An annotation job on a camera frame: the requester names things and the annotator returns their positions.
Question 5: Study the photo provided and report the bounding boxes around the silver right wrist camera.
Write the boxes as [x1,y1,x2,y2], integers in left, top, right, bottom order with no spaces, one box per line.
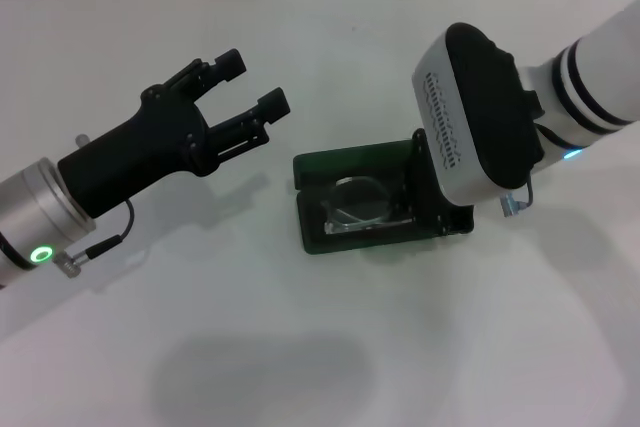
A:
[410,21,547,207]

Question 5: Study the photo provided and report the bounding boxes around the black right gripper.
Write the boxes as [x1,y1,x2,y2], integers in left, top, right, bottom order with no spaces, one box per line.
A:
[397,128,475,239]

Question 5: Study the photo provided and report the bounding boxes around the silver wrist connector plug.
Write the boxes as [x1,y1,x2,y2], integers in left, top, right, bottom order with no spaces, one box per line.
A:
[53,253,87,278]
[499,194,526,219]

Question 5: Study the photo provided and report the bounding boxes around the clear transparent glasses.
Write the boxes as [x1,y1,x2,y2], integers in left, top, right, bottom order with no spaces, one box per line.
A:
[322,174,416,237]

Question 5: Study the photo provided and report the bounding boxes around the silver right wrist connector plug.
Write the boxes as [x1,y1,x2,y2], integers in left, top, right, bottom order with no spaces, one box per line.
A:
[499,194,526,219]

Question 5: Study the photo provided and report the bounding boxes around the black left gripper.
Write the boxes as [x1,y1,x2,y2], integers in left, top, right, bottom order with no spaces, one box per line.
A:
[57,48,293,221]

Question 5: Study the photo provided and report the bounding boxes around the green glasses case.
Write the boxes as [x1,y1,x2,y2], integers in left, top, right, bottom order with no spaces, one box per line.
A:
[292,139,475,256]

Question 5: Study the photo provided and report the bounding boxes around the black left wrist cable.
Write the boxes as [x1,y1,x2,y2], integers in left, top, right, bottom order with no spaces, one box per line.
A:
[84,198,137,261]

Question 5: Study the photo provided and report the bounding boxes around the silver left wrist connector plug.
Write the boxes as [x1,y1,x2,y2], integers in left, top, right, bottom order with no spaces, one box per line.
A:
[53,253,87,278]

